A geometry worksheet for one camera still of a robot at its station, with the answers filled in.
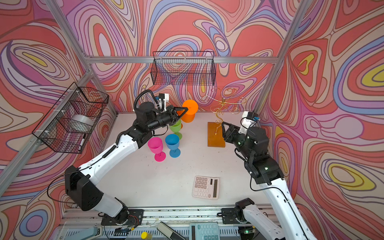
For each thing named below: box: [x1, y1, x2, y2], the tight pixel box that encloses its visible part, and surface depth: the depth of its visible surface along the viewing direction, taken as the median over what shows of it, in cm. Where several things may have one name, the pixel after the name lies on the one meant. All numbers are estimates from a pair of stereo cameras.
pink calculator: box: [192, 175, 220, 200], surface depth 82 cm
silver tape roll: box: [71, 114, 94, 126], surface depth 75 cm
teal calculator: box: [189, 221, 221, 240], surface depth 69 cm
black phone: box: [156, 221, 187, 240], surface depth 69 cm
